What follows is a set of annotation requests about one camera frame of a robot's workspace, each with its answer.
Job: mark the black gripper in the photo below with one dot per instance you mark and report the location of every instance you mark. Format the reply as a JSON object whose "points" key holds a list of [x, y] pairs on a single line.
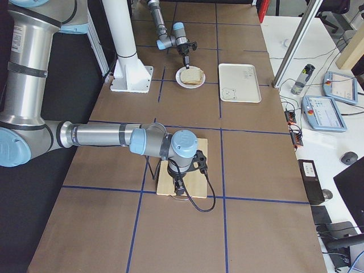
{"points": [[176, 176], [183, 50]]}

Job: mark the bread slice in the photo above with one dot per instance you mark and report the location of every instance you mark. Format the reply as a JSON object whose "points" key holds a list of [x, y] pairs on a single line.
{"points": [[191, 71], [192, 79]]}

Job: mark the white round plate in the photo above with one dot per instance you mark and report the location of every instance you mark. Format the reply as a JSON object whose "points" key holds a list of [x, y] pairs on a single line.
{"points": [[177, 76]]}

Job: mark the wooden cutting board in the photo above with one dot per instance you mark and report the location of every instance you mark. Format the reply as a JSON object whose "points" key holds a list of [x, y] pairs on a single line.
{"points": [[195, 181]]}

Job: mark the cream bear tray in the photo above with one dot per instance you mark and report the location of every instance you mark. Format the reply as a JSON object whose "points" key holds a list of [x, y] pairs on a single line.
{"points": [[238, 83]]}

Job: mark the white pillar with base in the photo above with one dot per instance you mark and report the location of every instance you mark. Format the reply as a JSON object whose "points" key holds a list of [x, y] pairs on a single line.
{"points": [[130, 74]]}

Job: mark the clear water bottle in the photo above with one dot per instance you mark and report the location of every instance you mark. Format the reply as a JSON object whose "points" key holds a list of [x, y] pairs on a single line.
{"points": [[302, 79]]}

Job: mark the orange black connector strip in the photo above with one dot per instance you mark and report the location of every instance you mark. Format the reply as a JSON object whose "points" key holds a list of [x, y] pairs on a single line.
{"points": [[294, 130]]}

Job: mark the black power box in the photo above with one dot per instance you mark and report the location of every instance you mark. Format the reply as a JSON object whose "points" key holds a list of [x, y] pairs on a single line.
{"points": [[311, 181]]}

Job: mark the near teach pendant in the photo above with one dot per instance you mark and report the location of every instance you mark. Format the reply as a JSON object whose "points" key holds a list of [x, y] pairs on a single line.
{"points": [[323, 114]]}

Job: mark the teach pendant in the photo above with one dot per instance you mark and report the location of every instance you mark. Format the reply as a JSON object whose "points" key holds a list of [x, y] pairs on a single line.
{"points": [[323, 114], [341, 87]]}

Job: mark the far teach pendant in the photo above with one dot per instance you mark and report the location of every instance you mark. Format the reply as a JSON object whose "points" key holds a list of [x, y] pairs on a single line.
{"points": [[341, 87]]}

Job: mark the black monitor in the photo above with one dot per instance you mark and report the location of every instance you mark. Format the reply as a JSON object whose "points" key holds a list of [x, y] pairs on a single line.
{"points": [[350, 186]]}

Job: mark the black computer mouse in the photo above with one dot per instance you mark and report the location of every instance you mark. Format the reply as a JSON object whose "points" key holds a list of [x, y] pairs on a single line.
{"points": [[349, 158]]}

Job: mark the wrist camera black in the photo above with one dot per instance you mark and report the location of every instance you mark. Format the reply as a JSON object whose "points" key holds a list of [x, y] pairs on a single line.
{"points": [[199, 162], [192, 45]]}

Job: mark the aluminium frame post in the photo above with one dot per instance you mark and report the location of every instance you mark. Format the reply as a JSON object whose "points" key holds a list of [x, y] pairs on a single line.
{"points": [[299, 35]]}

